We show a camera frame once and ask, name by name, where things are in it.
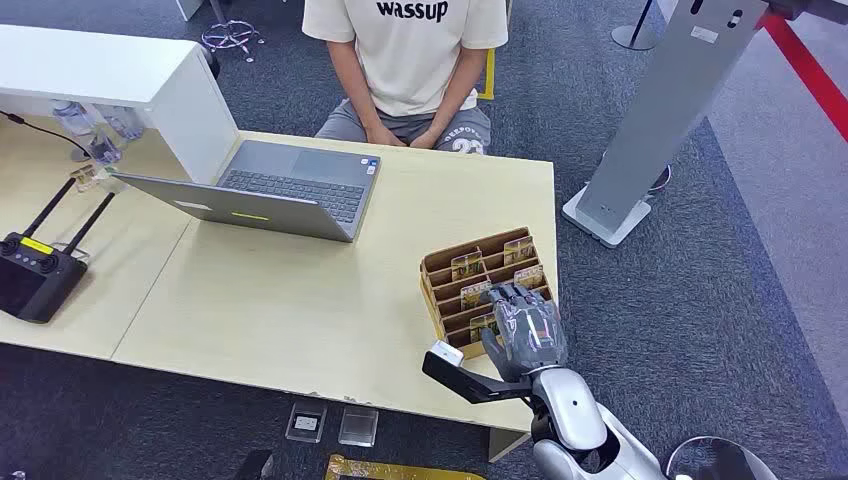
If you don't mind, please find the person's right hand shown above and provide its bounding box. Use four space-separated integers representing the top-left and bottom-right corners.
366 125 407 148

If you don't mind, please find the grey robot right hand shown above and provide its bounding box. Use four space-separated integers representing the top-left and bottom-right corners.
480 282 570 384

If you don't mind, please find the person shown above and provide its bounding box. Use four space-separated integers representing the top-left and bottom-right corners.
301 0 511 156

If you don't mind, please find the cardboard card holder box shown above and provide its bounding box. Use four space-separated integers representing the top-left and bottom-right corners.
419 227 555 361

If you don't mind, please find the yellow floor tape marking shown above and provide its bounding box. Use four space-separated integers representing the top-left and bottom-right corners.
475 47 497 102

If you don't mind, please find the grey open laptop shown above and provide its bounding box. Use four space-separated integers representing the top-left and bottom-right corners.
111 139 382 244

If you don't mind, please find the chrome chair base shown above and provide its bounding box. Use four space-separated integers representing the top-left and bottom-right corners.
200 0 265 64

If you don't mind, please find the clear floor box cover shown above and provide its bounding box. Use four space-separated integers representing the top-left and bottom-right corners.
337 405 380 448

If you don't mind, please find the yellow floor tape strip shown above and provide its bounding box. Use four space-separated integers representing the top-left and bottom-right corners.
324 454 488 480

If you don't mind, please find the silver kiosk stand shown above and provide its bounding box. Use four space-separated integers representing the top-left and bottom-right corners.
561 0 770 250

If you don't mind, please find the floor power socket box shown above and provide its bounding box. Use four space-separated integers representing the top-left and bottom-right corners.
284 401 329 444

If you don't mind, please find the white desk riser shelf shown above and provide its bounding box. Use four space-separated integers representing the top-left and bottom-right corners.
0 24 240 186

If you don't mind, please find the clear plastic bottle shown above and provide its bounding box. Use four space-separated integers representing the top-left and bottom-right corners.
51 99 97 138
86 129 124 166
100 105 146 142

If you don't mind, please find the black remote controller with antennas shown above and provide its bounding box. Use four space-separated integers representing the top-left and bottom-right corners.
0 177 117 325

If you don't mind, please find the red barrier belt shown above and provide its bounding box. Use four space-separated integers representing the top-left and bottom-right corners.
758 11 848 144

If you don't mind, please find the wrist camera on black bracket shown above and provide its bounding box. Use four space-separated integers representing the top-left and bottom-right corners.
421 340 534 406

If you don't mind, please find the stanchion post with round base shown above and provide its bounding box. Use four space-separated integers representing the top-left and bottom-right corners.
610 0 657 52

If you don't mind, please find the black cable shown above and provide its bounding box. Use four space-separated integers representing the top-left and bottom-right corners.
0 110 93 159

